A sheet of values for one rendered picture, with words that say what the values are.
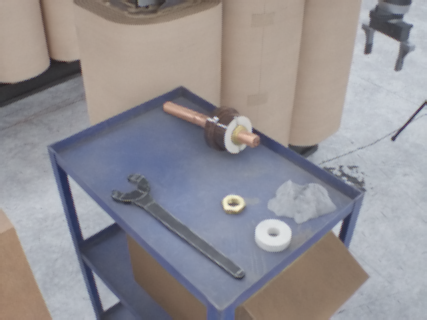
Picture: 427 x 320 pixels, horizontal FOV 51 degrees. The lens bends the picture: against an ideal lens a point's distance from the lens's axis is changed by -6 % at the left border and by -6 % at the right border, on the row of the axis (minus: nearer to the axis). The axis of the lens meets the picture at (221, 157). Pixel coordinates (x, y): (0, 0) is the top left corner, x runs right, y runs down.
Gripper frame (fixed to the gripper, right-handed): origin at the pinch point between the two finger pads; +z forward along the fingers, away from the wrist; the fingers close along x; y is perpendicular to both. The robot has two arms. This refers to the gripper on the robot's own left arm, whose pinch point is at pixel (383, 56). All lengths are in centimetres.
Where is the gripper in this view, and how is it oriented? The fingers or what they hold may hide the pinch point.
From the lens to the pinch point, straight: 159.3
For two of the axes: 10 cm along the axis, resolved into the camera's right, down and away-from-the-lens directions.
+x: -5.5, -5.2, 6.5
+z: -0.2, 7.9, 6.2
